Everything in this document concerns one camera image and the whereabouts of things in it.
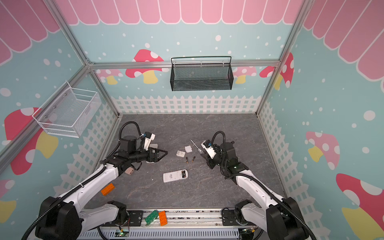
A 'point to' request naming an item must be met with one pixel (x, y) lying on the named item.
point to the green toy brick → (149, 219)
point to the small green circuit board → (123, 234)
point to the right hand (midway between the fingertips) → (203, 152)
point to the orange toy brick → (163, 218)
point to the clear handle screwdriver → (199, 150)
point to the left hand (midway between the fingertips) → (163, 155)
